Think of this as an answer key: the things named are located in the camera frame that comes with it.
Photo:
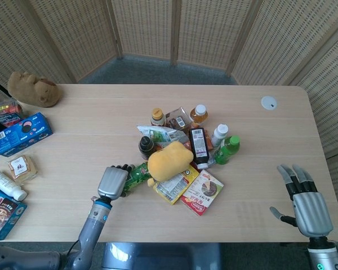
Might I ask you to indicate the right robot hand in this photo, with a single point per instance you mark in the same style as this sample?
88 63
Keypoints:
310 211

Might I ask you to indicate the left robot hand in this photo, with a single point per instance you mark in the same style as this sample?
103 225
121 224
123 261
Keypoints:
111 181

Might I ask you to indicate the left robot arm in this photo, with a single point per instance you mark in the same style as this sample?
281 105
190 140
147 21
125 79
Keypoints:
93 225

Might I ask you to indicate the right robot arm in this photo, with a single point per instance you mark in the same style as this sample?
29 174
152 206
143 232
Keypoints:
324 253

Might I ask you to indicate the bottle with gold cap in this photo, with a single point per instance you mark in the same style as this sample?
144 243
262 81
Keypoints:
157 116

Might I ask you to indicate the dark cola bottle black cap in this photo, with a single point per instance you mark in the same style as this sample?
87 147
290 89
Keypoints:
146 146

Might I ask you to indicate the yellow mango plush toy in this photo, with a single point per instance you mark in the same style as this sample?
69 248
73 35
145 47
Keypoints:
167 163

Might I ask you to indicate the yellow Lipo snack bag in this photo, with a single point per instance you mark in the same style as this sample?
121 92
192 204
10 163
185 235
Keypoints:
176 187

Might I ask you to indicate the silver green snack bag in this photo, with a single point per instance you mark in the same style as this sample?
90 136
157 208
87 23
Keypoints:
160 133

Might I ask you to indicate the small brown cracker packet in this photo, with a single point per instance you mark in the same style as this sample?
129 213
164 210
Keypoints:
22 167

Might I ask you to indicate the grey robot torso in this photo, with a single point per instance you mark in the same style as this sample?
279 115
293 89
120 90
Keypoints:
160 257

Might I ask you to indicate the clear brown snack packet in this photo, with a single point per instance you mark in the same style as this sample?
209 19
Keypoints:
177 118

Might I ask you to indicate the red white cookie box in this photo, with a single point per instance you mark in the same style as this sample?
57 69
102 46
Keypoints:
202 194

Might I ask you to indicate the dark juice bottle white cap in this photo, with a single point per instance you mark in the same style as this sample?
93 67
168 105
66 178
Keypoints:
199 146

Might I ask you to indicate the blue Oreo box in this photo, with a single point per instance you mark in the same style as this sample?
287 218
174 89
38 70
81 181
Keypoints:
22 135

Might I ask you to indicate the green bottle green cap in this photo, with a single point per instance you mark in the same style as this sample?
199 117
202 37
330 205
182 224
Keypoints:
226 150

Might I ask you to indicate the white milk bottle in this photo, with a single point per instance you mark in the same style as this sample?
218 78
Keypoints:
5 184

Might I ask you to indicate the orange juice bottle white cap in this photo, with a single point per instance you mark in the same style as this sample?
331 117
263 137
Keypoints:
198 114

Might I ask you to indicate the blue chocolate cookie box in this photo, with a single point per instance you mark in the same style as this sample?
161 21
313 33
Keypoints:
2 216

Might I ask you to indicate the white lime drink bottle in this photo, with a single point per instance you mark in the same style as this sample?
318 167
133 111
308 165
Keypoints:
220 133

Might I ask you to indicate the brown plush toy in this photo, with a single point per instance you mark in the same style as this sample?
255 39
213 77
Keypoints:
33 88

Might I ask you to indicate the clear box red snacks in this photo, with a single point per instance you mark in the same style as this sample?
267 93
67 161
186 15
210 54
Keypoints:
8 112

